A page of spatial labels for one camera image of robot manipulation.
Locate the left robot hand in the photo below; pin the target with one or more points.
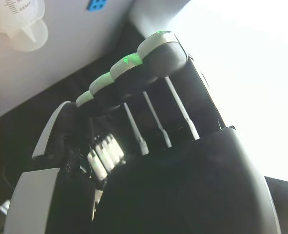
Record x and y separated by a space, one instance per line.
173 185

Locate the large translucent white syringe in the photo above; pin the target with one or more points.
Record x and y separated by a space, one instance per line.
11 22

